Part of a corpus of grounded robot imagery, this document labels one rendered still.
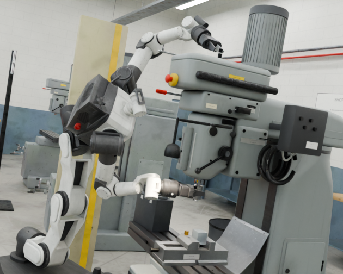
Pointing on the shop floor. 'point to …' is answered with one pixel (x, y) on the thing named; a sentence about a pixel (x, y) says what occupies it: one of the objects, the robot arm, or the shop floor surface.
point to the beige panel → (117, 38)
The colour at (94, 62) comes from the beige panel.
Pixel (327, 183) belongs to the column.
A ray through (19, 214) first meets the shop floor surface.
